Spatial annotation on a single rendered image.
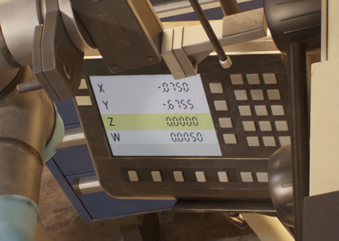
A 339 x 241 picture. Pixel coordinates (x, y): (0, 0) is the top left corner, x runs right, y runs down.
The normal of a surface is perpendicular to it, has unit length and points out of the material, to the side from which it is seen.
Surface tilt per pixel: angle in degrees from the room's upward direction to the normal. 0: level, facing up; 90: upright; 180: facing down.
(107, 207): 90
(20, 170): 57
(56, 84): 90
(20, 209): 63
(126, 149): 71
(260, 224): 52
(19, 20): 44
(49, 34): 0
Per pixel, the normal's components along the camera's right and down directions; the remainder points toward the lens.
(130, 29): -0.06, 0.74
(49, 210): -0.37, -0.64
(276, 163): -0.72, -0.46
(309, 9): -0.29, 0.13
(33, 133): 0.77, -0.42
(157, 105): -0.41, 0.51
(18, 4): -0.37, -0.38
